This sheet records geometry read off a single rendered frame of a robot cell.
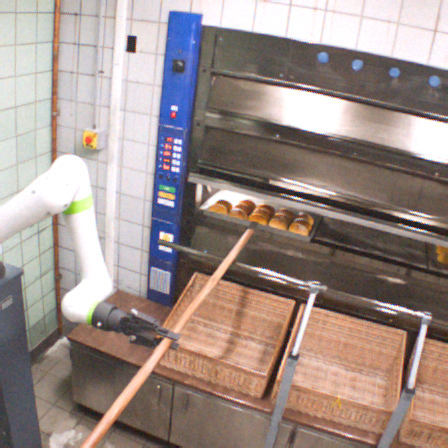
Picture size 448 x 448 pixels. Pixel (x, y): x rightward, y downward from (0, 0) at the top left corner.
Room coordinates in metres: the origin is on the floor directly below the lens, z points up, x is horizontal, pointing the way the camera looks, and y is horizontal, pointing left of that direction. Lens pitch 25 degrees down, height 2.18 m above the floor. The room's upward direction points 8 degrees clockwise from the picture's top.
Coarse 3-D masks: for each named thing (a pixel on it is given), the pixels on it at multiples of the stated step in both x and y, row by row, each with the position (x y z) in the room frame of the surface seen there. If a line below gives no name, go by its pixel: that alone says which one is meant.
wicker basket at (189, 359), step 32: (192, 288) 2.18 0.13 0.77; (224, 288) 2.15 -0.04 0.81; (192, 320) 2.13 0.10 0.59; (224, 320) 2.10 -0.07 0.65; (256, 320) 2.07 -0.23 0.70; (288, 320) 1.95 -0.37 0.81; (192, 352) 1.71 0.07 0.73; (224, 352) 1.91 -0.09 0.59; (256, 352) 1.94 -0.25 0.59; (224, 384) 1.66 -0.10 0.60; (256, 384) 1.70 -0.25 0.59
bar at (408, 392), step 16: (160, 240) 1.91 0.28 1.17; (208, 256) 1.84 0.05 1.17; (256, 272) 1.77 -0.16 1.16; (272, 272) 1.76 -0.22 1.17; (320, 288) 1.69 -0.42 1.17; (368, 304) 1.64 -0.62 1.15; (384, 304) 1.62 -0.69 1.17; (304, 320) 1.61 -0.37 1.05; (416, 352) 1.48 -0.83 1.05; (288, 368) 1.49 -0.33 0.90; (416, 368) 1.43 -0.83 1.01; (288, 384) 1.48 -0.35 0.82; (400, 400) 1.36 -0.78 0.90; (272, 416) 1.49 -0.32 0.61; (400, 416) 1.35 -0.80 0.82; (272, 432) 1.48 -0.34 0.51; (384, 432) 1.38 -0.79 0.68
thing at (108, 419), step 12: (240, 240) 1.94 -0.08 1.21; (228, 264) 1.72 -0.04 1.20; (216, 276) 1.61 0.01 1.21; (204, 288) 1.51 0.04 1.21; (192, 312) 1.36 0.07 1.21; (180, 324) 1.27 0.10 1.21; (156, 348) 1.14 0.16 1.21; (156, 360) 1.09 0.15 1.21; (144, 372) 1.02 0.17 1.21; (132, 384) 0.97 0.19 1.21; (120, 396) 0.91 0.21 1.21; (132, 396) 0.93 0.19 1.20; (120, 408) 0.88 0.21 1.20; (108, 420) 0.82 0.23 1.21; (96, 432) 0.78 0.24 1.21; (84, 444) 0.73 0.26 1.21; (96, 444) 0.75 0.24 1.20
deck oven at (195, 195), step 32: (256, 32) 2.20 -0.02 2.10; (192, 128) 2.28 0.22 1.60; (224, 128) 2.23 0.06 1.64; (256, 128) 2.19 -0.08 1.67; (192, 160) 2.27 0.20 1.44; (384, 160) 2.02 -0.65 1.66; (416, 160) 1.97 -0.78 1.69; (192, 192) 2.27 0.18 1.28; (288, 192) 2.22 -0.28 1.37; (320, 192) 2.09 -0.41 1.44; (192, 224) 2.26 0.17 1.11; (416, 224) 2.04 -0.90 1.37; (320, 256) 2.07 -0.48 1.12; (288, 288) 2.10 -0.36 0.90; (384, 320) 1.96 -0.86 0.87
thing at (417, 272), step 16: (224, 224) 2.21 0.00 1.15; (240, 224) 2.19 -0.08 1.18; (288, 240) 2.12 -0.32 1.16; (320, 240) 2.12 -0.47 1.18; (336, 256) 2.05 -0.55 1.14; (352, 256) 2.02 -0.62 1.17; (368, 256) 2.02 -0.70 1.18; (400, 272) 1.96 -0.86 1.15; (416, 272) 1.93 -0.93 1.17; (432, 272) 1.94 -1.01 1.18
